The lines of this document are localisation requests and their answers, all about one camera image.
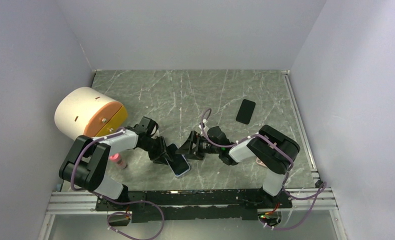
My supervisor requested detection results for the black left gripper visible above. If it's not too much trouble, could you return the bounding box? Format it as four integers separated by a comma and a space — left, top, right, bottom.
140, 135, 174, 165

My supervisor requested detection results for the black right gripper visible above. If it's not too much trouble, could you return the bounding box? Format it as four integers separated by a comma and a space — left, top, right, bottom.
174, 131, 221, 161

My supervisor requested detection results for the lavender phone case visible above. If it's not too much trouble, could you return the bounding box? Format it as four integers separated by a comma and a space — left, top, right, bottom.
167, 154, 191, 178

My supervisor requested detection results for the blue smartphone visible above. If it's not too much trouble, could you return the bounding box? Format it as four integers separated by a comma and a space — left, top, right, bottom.
167, 143, 191, 178

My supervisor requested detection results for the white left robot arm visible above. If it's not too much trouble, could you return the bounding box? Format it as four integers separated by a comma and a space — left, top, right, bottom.
58, 116, 174, 210

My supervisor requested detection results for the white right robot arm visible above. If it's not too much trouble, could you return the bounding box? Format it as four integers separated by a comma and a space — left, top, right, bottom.
175, 125, 300, 208

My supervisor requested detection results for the black phone case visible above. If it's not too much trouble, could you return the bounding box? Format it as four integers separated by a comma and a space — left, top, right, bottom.
235, 99, 256, 125

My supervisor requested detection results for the pink phone case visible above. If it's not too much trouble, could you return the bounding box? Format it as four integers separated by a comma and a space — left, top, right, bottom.
255, 158, 267, 168

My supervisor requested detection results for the pink capped small bottle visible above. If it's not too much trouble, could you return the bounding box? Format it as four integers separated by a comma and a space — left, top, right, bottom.
109, 153, 127, 169

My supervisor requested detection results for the beige and orange cylinder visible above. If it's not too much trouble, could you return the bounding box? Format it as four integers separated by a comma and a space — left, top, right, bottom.
54, 87, 128, 140

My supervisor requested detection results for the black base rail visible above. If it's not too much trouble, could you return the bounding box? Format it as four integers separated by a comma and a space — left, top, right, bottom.
95, 188, 293, 223

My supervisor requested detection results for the aluminium frame rail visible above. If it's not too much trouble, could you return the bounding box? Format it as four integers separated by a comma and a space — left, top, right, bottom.
46, 191, 98, 215

